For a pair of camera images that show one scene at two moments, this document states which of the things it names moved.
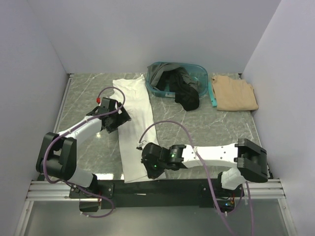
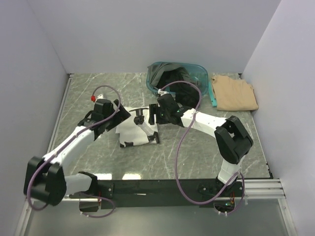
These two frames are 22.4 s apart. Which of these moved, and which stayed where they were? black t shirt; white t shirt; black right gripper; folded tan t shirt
Moved: white t shirt; black right gripper
Stayed: black t shirt; folded tan t shirt
